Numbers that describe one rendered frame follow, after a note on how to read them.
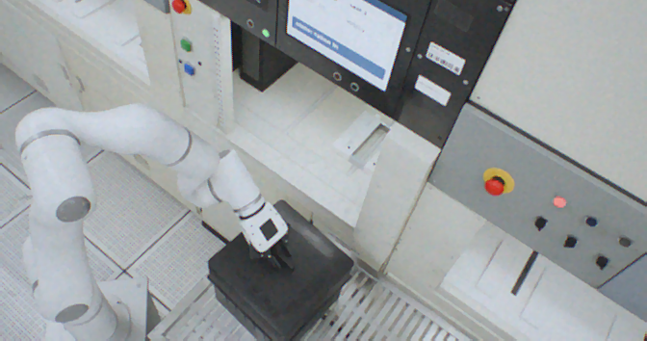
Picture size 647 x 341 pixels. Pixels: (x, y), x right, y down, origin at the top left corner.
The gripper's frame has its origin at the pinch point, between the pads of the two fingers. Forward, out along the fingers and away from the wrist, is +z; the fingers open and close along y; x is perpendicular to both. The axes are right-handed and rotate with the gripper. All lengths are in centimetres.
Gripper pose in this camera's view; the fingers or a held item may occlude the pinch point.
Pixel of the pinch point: (280, 255)
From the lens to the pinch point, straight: 141.8
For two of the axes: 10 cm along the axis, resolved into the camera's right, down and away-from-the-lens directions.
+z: 4.5, 8.3, 3.4
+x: -6.0, -0.1, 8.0
